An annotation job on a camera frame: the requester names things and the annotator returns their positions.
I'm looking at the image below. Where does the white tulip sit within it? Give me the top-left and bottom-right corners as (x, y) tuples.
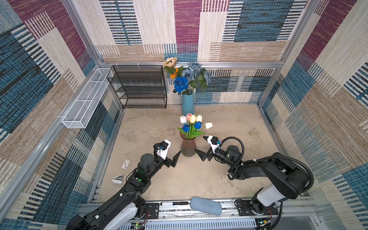
(196, 115), (203, 123)
(198, 123), (213, 135)
(180, 116), (187, 125)

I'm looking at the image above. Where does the blue tulip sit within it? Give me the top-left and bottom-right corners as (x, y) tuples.
(190, 122), (202, 139)
(178, 124), (190, 139)

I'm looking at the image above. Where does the dark red glass vase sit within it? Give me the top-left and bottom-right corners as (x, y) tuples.
(180, 132), (196, 157)

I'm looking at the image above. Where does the yellow tulip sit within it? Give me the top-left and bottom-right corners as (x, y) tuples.
(189, 115), (196, 137)

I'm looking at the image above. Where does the teal ceramic vase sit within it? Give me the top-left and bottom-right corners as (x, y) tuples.
(182, 94), (195, 116)

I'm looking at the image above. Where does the dark blue rose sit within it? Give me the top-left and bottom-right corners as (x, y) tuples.
(172, 77), (190, 95)

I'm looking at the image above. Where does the light blue rose bunch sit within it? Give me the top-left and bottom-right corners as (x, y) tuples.
(181, 62), (211, 95)

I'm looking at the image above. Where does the orange marigold flower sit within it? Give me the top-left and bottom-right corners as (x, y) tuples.
(170, 68), (178, 79)

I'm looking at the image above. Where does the cream sunflower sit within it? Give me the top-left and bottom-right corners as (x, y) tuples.
(163, 57), (177, 75)

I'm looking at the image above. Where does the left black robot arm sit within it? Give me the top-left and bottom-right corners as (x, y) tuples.
(66, 140), (181, 230)

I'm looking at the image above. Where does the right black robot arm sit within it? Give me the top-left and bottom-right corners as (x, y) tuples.
(195, 136), (314, 207)

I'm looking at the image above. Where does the small white paper tag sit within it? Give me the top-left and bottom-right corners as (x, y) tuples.
(122, 160), (131, 169)

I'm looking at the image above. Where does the blue-grey sponge pad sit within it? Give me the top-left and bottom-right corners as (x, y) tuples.
(190, 197), (222, 216)

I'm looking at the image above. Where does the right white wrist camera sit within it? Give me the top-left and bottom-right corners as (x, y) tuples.
(207, 136), (221, 153)

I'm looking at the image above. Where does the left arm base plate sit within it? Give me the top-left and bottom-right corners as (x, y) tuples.
(134, 203), (160, 220)

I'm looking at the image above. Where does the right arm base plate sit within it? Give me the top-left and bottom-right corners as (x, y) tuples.
(234, 199), (279, 216)

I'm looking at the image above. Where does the black wire shelf rack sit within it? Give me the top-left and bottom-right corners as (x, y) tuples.
(107, 65), (167, 109)

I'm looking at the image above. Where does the white slotted cable duct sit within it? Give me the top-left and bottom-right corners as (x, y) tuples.
(118, 218), (257, 230)

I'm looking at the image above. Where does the white mesh wall basket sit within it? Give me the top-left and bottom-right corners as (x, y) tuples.
(62, 68), (110, 129)

